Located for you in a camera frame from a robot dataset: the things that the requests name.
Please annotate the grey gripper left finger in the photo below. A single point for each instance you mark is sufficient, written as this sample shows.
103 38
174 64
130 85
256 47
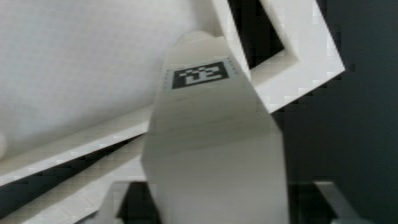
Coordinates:
107 216

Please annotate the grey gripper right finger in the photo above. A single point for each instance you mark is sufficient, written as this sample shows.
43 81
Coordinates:
346 215

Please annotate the white desk tabletop tray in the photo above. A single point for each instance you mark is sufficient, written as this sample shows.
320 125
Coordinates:
82 50

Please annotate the white front fence bar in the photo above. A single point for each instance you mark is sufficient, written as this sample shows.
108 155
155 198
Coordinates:
55 196

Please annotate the white fence bar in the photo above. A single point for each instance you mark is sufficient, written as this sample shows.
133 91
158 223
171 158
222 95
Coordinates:
55 196
306 64

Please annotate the white right fence bar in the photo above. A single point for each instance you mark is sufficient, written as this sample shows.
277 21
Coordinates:
306 64

